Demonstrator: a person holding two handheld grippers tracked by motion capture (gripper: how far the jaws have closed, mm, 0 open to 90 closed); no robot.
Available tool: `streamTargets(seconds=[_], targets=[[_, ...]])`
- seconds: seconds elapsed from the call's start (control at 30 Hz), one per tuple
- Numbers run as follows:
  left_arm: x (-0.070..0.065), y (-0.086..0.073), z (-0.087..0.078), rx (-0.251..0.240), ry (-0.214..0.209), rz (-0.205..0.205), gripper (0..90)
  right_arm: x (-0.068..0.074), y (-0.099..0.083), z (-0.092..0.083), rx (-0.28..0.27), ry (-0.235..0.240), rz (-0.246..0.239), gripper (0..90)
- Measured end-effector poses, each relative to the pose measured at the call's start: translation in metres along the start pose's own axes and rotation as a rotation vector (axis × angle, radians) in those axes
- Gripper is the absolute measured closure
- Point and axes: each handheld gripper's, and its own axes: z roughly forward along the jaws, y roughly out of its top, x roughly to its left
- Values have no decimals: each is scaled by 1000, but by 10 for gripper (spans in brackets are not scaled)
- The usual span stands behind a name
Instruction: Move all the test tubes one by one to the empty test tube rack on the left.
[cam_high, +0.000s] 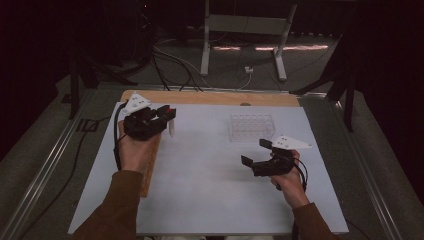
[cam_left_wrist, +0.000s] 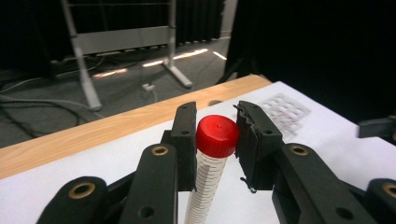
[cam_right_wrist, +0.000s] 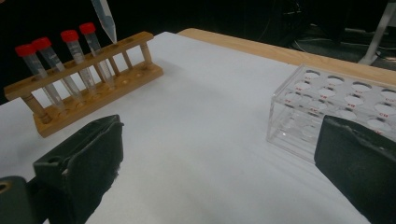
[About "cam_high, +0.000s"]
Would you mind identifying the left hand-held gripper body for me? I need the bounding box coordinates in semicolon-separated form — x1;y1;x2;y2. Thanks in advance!
121;92;168;141

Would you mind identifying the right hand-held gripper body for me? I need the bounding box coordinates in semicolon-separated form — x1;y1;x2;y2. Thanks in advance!
252;134;313;178

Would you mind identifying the red-capped clear test tube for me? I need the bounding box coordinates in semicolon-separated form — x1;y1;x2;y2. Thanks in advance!
167;106;176;138

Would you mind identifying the clear plastic test tube rack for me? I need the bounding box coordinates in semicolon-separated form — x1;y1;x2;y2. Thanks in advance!
228;113;277;144

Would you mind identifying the wooden test tube rack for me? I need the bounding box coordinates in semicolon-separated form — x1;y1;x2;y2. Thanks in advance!
139;133;163;198

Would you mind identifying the person's right hand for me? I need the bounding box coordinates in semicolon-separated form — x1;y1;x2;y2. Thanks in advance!
269;150;311;210

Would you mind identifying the person's left hand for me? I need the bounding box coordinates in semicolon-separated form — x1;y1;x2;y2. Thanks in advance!
117;121;161;173

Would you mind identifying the black tripod stand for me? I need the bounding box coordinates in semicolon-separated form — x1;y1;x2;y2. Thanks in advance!
289;33;360;133
68;49;138;120

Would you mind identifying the left hand-held gripper black cable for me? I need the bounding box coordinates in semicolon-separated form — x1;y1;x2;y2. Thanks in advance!
112;99;130;172

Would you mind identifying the hand-held gripper black cable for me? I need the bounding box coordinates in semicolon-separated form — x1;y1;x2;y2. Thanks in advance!
292;155;310;240
112;99;130;172

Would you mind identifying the right hand-held gripper black cable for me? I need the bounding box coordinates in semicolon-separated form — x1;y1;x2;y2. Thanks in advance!
292;155;310;240

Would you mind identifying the bundle of black floor cables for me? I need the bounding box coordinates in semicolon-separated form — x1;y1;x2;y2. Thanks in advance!
151;44;205;93

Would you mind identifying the black floor cable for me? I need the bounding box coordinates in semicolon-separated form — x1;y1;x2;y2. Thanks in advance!
16;115;113;240

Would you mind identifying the aluminium floor rail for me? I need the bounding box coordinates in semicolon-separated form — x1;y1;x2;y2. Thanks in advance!
0;87;98;240
333;99;405;240

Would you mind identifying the white metal stand frame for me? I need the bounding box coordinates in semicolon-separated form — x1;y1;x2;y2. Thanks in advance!
199;0;298;82

